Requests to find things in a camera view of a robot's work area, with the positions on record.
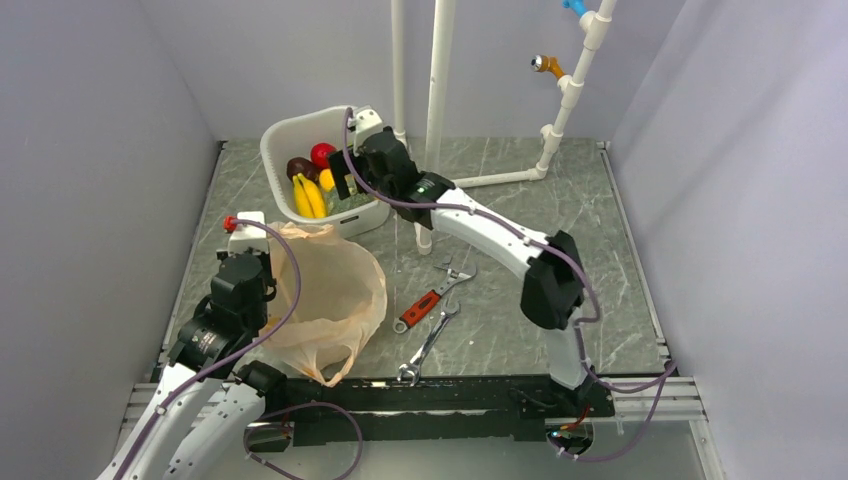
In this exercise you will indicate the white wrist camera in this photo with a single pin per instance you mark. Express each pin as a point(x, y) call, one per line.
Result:
point(364, 122)
point(244, 237)

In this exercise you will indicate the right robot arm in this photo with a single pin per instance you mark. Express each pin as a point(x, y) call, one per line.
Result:
point(555, 287)

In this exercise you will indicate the translucent orange plastic bag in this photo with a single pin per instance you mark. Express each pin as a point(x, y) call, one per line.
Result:
point(343, 302)

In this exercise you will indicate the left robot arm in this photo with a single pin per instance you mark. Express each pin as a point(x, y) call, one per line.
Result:
point(205, 397)

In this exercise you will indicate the red-handled adjustable wrench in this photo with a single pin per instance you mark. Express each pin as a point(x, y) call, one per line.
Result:
point(421, 307)

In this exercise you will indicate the red fake apple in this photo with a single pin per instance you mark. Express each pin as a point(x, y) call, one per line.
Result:
point(320, 154)

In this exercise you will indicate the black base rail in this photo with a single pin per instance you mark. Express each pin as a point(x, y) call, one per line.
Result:
point(520, 407)

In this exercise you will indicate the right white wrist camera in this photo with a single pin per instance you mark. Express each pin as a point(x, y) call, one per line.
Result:
point(364, 122)

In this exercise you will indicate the blue hook peg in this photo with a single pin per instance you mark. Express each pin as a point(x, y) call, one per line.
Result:
point(577, 6)

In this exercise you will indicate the yellow fake banana bunch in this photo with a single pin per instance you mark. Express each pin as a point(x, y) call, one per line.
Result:
point(308, 198)

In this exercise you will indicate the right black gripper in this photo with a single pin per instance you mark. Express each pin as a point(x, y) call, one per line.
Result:
point(339, 171)

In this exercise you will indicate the yellow fake lemon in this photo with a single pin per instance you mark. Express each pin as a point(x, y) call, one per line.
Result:
point(326, 180)

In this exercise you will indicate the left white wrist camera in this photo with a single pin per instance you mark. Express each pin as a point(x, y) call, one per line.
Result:
point(244, 237)

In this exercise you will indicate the dark brown fake fruit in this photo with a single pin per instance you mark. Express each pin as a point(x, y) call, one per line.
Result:
point(304, 166)

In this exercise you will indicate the white plastic basket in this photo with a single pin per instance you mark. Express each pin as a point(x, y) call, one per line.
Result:
point(294, 137)

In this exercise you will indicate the white PVC pipe frame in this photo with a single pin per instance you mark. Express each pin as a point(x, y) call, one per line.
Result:
point(520, 130)

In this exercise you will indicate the orange hook peg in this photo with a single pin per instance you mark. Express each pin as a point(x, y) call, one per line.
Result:
point(547, 64)

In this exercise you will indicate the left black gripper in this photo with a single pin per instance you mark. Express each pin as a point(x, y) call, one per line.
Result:
point(266, 260)

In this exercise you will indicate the silver combination wrench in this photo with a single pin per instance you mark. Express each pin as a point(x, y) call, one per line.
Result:
point(410, 372)

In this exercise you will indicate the green netted fake melon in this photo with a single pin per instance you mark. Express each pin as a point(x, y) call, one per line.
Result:
point(336, 205)

